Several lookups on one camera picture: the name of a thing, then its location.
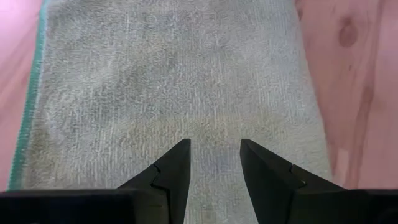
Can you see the pale green microfiber towel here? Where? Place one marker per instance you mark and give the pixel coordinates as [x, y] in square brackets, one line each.
[171, 77]

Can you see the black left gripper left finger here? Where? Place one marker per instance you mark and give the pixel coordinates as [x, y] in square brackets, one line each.
[168, 196]

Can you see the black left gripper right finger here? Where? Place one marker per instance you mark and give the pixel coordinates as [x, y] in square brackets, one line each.
[267, 196]

